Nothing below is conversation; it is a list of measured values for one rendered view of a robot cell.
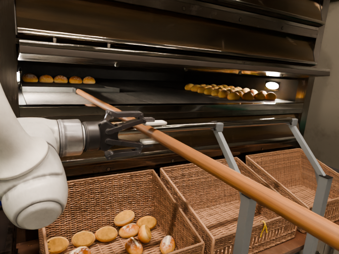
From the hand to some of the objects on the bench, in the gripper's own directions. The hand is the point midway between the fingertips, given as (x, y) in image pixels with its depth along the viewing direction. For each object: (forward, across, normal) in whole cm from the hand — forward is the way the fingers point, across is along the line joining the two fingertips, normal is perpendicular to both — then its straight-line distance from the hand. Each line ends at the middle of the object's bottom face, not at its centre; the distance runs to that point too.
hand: (154, 131), depth 79 cm
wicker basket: (0, +62, -27) cm, 67 cm away
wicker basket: (+59, +62, -27) cm, 89 cm away
